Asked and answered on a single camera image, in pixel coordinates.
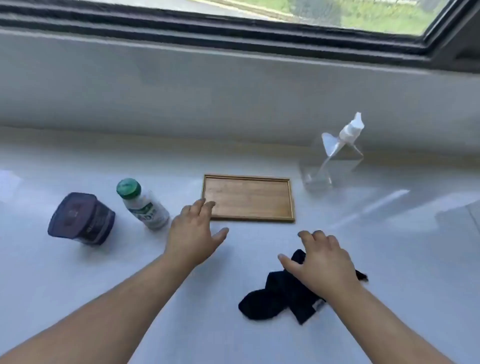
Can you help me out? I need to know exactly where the person's left hand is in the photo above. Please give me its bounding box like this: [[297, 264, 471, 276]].
[[164, 198, 230, 268]]

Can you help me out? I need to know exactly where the person's right hand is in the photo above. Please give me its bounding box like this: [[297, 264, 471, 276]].
[[278, 230, 364, 301]]

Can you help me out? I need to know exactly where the person's right forearm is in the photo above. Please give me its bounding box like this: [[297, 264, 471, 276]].
[[325, 282, 455, 364]]

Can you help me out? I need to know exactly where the person's left forearm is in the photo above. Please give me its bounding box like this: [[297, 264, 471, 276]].
[[0, 250, 193, 364]]

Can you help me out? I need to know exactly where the black cloth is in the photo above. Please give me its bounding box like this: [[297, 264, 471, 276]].
[[238, 249, 369, 325]]

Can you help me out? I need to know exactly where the wooden tray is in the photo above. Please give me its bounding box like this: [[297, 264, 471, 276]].
[[202, 174, 296, 224]]

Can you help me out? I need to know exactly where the white bottle with green cap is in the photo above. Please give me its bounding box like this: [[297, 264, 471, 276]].
[[116, 178, 170, 231]]

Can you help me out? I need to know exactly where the clear spray bottle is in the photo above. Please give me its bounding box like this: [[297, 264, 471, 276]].
[[299, 112, 365, 193]]

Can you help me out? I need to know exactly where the dark purple jar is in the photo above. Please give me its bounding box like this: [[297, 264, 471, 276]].
[[47, 192, 116, 247]]

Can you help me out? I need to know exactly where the dark window frame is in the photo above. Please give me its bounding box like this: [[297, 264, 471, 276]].
[[0, 0, 480, 73]]

